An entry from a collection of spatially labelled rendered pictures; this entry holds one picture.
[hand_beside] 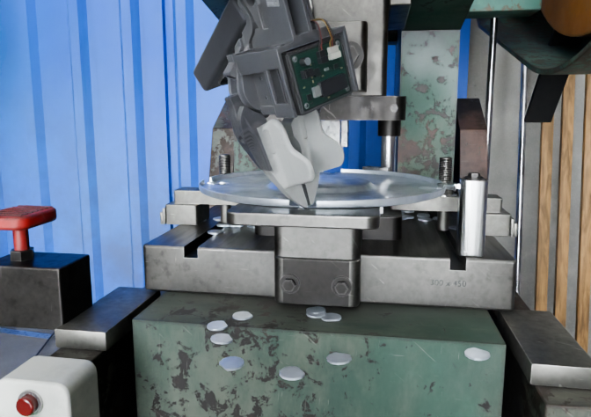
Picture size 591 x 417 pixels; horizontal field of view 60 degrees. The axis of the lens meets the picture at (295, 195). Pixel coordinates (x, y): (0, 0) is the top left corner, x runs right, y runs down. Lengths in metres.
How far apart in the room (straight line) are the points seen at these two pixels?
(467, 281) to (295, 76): 0.34
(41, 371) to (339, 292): 0.31
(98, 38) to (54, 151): 0.48
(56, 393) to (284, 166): 0.29
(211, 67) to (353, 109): 0.24
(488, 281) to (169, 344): 0.36
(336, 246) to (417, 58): 0.44
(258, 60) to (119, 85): 1.72
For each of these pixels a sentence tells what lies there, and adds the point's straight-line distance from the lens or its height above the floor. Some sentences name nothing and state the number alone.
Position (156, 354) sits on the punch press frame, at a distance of 0.61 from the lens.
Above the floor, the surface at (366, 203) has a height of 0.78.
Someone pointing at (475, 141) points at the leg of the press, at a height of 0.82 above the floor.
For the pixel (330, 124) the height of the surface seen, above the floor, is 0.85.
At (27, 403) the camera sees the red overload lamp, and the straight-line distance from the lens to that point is 0.55.
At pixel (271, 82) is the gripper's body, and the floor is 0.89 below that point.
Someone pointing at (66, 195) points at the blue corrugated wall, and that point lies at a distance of 2.25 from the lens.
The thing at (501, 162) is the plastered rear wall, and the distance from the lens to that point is 1.94.
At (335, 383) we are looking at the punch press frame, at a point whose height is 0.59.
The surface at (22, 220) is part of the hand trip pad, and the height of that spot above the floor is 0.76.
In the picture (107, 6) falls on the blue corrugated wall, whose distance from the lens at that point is 2.15.
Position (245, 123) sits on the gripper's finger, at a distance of 0.43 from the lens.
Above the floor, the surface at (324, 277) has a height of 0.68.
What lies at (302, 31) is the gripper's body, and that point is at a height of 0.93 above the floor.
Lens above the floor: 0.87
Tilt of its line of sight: 9 degrees down
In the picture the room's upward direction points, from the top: straight up
